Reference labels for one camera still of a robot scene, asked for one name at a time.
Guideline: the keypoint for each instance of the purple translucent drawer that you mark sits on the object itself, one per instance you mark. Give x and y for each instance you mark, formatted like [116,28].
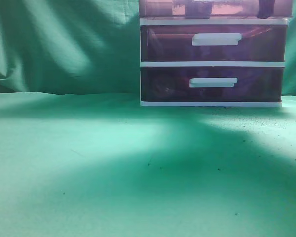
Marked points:
[260,9]
[258,43]
[211,84]

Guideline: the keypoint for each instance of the green cloth backdrop and cover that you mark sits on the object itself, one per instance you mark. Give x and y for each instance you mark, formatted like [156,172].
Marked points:
[80,157]

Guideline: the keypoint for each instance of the white plastic drawer cabinet frame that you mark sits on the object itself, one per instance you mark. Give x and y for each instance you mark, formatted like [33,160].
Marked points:
[212,21]

